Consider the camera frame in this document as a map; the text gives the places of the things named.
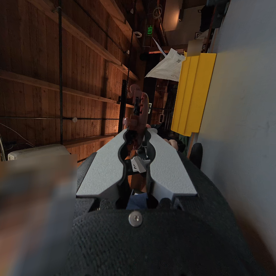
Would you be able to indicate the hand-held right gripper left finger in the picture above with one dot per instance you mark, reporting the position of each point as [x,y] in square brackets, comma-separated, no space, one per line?
[101,172]

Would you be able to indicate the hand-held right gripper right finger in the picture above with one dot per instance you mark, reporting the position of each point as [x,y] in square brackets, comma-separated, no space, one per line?
[170,172]

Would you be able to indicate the round brown black brick base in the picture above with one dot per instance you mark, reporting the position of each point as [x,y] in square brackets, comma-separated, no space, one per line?
[142,112]

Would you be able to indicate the black chair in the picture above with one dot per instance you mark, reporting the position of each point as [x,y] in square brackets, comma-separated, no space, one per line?
[196,155]

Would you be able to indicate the white ceiling unit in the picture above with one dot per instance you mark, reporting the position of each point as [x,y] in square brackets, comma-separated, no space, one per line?
[38,151]

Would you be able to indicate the yellow plastic bin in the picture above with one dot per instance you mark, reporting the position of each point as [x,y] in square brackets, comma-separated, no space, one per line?
[194,92]

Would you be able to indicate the white numbered paper bag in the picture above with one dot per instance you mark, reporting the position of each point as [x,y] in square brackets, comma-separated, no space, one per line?
[166,66]

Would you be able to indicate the green exit sign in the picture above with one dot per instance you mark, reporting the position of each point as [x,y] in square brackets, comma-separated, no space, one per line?
[150,30]

